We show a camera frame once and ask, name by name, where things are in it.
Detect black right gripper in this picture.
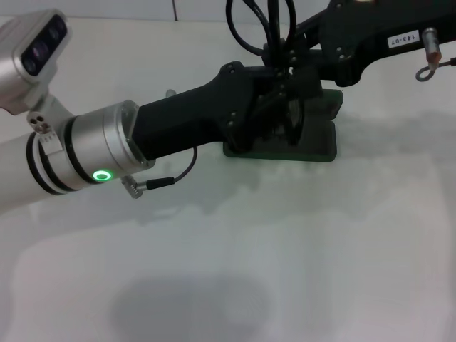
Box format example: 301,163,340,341
262,0,456,88

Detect green glasses case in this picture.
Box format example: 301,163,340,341
222,88,345,164

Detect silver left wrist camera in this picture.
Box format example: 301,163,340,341
0,9,69,117

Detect right arm cable with plug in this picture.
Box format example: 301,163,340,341
415,27,456,83

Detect black glasses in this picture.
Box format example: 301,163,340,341
226,0,306,147

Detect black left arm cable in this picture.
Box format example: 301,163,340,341
121,145,199,200

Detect silver camera mount bracket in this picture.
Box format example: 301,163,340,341
26,94,74,155

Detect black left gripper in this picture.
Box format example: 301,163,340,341
130,60,291,163

